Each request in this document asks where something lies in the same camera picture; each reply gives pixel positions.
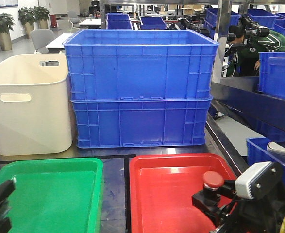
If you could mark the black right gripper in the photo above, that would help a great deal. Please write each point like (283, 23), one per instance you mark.
(241, 215)

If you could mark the red mushroom push button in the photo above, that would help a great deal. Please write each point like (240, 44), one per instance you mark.
(212, 181)

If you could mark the red plastic tray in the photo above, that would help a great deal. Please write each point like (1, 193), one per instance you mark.
(161, 189)

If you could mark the green plastic tray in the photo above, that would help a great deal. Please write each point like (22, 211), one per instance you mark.
(55, 195)

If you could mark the lower blue stacked crate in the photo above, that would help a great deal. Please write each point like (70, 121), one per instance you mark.
(117, 124)

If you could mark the blue stacked crate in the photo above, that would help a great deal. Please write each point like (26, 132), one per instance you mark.
(117, 124)
(140, 64)

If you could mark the cream plastic basket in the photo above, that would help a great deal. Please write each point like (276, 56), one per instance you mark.
(35, 111)

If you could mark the blue bin right side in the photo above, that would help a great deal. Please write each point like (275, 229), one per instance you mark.
(272, 73)

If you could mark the person in green sweater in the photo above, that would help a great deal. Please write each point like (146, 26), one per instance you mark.
(246, 61)

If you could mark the upper blue stacked crate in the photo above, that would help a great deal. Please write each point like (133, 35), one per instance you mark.
(140, 64)

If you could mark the grey office chair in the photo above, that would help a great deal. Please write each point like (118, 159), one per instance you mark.
(40, 38)

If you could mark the potted plant left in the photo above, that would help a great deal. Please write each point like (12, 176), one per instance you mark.
(6, 25)

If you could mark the steel shelving rack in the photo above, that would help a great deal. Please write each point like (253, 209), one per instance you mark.
(222, 23)

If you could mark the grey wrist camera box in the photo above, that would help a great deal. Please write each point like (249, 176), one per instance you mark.
(258, 180)

